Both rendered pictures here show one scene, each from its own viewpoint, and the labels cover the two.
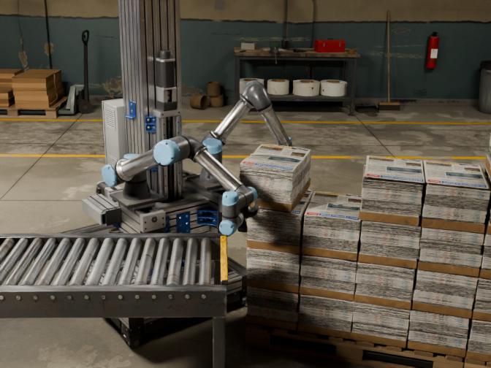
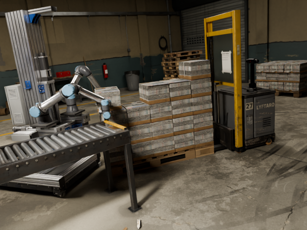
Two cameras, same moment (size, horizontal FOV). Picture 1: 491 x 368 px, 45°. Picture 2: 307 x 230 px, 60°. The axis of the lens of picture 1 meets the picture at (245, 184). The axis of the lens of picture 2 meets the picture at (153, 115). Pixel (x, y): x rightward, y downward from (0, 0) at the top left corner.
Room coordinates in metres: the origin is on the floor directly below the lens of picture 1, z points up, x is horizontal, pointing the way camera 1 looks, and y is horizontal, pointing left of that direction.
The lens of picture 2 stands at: (-0.02, 1.09, 1.49)
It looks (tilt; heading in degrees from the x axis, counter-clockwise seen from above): 14 degrees down; 328
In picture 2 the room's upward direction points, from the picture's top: 6 degrees counter-clockwise
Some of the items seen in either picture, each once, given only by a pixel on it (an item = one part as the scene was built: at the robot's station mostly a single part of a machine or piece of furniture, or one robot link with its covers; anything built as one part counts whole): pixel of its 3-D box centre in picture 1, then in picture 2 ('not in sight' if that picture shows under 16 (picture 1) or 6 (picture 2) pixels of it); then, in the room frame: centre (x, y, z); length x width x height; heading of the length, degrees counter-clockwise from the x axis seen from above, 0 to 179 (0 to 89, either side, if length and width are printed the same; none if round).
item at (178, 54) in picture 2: not in sight; (182, 69); (7.87, -5.28, 0.65); 1.33 x 0.94 x 1.30; 97
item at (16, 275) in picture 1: (23, 264); (20, 153); (2.30, 0.95, 0.77); 0.47 x 0.05 x 0.05; 3
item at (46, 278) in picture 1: (54, 264); (37, 148); (2.31, 0.82, 0.77); 0.47 x 0.05 x 0.05; 3
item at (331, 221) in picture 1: (357, 277); (148, 133); (2.91, -0.62, 0.42); 1.17 x 0.39 x 0.83; 75
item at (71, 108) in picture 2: (212, 171); (71, 107); (3.35, 0.20, 0.87); 0.15 x 0.15 x 0.10
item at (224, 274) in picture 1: (224, 258); (114, 124); (2.33, 0.09, 0.81); 0.43 x 0.03 x 0.02; 3
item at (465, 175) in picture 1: (454, 173); (173, 80); (2.79, -1.02, 1.06); 0.37 x 0.28 x 0.01; 167
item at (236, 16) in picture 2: not in sight; (236, 82); (2.30, -1.66, 0.97); 0.09 x 0.09 x 1.75; 75
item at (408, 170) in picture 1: (394, 168); (153, 83); (2.86, -0.74, 1.06); 0.37 x 0.29 x 0.01; 167
